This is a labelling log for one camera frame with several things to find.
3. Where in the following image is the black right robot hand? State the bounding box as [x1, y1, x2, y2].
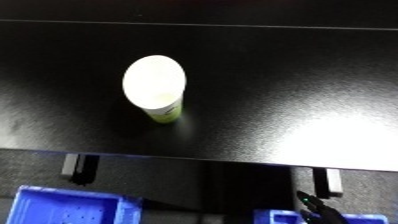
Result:
[294, 190, 352, 224]

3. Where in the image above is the white paper cup green band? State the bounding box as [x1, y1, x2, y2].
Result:
[120, 54, 189, 125]

